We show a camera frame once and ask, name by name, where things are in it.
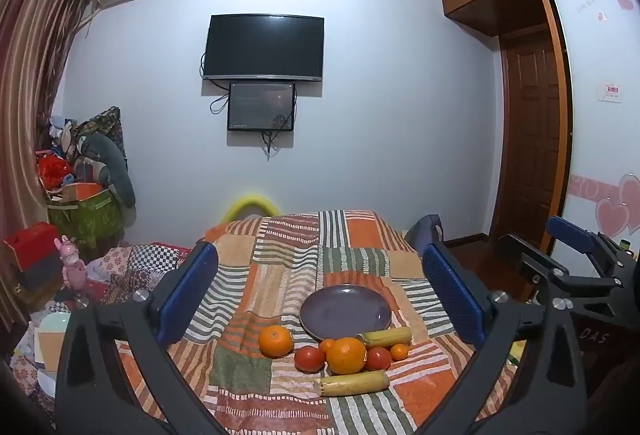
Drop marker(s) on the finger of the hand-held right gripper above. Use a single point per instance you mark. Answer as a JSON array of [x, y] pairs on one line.
[[570, 231], [540, 272]]

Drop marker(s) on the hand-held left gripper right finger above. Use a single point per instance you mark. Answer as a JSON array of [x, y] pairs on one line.
[[452, 295]]

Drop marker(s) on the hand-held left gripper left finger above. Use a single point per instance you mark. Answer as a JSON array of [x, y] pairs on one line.
[[187, 295]]

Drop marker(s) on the small tangerine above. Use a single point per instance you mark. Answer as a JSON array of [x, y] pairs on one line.
[[399, 352], [327, 345]]

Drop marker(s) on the red tomato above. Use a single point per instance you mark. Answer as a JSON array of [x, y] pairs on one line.
[[309, 359], [378, 358]]

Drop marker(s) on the orange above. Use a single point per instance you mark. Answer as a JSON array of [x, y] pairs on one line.
[[346, 356], [275, 341]]

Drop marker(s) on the purple plate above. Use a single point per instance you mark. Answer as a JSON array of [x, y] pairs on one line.
[[345, 310]]

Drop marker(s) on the yellow-green banana piece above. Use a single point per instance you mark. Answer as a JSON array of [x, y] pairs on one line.
[[352, 384]]

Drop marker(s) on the blue chair back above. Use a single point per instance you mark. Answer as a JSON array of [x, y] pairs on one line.
[[422, 230]]

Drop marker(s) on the floral bedsheet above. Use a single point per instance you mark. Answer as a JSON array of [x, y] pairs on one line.
[[120, 265]]

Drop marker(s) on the white wardrobe sliding door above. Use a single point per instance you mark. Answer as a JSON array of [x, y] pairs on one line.
[[595, 140]]

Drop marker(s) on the striped patchwork blanket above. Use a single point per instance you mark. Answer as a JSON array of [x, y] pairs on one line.
[[280, 275]]

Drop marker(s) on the brown wooden door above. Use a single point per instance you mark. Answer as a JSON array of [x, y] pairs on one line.
[[532, 140]]

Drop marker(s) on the pink toy rabbit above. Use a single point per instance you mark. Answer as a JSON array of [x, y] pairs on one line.
[[74, 265]]

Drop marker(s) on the white round container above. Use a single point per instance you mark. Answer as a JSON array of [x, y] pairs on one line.
[[52, 330]]

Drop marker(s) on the white paper notice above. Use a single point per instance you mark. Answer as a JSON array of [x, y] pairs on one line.
[[611, 92]]

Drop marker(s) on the grey plush toy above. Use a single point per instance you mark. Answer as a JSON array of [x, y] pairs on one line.
[[110, 160]]

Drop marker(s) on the red box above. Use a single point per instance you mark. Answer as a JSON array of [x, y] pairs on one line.
[[30, 240]]

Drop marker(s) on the red plastic bag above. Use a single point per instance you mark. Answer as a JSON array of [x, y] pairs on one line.
[[50, 170]]

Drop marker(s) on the patterned dark cloth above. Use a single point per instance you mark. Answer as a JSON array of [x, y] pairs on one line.
[[105, 122]]

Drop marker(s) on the small black monitor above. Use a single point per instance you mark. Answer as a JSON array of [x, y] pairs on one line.
[[261, 107]]

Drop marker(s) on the striped brown curtain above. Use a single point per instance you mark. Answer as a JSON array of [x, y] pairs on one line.
[[30, 65]]

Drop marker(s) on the wall-mounted black television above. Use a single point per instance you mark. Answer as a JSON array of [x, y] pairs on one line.
[[265, 46]]

